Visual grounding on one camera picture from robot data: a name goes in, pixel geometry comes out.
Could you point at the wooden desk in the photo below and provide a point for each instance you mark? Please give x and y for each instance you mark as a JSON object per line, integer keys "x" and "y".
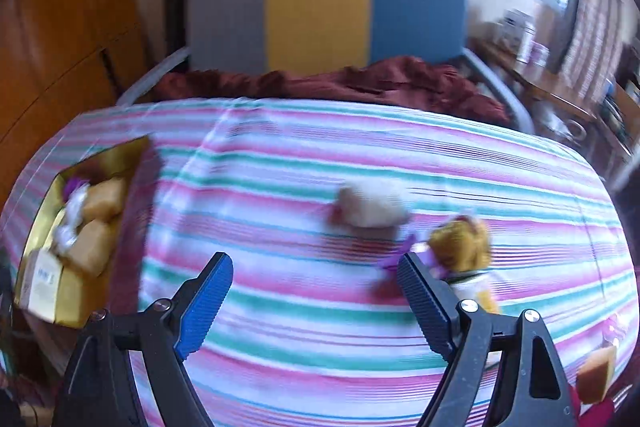
{"x": 550, "y": 92}

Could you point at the white container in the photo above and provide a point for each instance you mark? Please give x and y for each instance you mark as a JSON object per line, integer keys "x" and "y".
{"x": 532, "y": 52}

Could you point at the long puffed snack packet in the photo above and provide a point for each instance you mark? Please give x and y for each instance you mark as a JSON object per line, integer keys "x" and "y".
{"x": 475, "y": 289}

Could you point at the small cream carton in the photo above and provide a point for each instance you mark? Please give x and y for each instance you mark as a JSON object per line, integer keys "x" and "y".
{"x": 40, "y": 279}

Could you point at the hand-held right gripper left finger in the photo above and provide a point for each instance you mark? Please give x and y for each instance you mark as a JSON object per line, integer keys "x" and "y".
{"x": 205, "y": 302}

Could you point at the striped bedsheet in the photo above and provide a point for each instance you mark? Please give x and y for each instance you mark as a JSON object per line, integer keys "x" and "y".
{"x": 300, "y": 307}

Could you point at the maroon blanket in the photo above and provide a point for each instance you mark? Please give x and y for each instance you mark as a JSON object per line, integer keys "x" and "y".
{"x": 350, "y": 82}

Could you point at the wooden wardrobe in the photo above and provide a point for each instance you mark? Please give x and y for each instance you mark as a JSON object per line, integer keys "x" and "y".
{"x": 60, "y": 32}

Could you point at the yellow plush dog toy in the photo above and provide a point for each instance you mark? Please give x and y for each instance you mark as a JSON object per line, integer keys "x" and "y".
{"x": 460, "y": 247}

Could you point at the gold box with maroon lid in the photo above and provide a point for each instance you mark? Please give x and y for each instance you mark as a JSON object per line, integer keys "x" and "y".
{"x": 75, "y": 302}

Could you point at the yellow foam block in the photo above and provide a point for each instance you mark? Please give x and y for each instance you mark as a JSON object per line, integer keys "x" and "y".
{"x": 92, "y": 247}
{"x": 595, "y": 374}
{"x": 105, "y": 199}

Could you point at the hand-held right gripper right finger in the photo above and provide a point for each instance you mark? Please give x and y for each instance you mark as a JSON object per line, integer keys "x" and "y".
{"x": 425, "y": 302}

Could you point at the purple snack packet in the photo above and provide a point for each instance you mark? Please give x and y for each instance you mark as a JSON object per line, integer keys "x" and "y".
{"x": 395, "y": 264}

